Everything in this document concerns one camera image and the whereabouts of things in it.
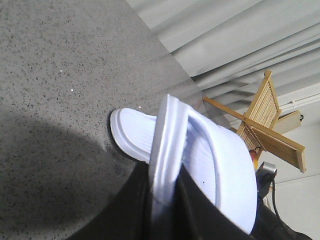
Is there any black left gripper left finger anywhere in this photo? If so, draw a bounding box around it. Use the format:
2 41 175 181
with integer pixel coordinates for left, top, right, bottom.
68 162 148 240

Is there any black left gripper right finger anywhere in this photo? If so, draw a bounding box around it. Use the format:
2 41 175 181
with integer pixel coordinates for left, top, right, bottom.
172 166 258 240

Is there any light blue slipper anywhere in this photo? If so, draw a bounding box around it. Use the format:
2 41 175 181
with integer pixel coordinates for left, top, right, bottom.
149 95 257 234
109 108 157 164

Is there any grey webcam on stand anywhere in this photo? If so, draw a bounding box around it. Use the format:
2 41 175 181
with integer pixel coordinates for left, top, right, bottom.
255 161 277 200

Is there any wooden slatted rack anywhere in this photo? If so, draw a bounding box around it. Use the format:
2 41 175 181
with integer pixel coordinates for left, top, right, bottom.
203 70 306 173

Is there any white pleated curtain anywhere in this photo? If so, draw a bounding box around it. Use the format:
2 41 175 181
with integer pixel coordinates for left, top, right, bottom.
129 0 320 104

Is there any black cable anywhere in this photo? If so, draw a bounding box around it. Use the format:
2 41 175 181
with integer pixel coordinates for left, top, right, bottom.
271 172 288 226

